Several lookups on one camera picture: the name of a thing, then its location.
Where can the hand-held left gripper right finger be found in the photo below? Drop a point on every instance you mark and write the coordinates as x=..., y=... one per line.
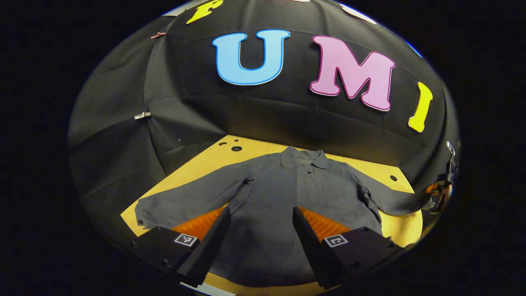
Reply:
x=310, y=246

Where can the copper clip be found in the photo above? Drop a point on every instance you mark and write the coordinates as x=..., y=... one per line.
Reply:
x=158, y=35

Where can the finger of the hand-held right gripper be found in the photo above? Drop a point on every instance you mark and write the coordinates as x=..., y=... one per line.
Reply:
x=437, y=195

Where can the grey button-up shirt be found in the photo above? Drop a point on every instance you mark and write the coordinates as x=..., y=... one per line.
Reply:
x=267, y=193

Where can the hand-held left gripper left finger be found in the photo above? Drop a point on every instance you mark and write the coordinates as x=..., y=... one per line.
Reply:
x=211, y=246

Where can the black backdrop cloth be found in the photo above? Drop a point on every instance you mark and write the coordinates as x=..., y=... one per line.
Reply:
x=287, y=111

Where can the silver clip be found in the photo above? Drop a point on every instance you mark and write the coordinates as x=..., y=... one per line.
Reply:
x=142, y=115

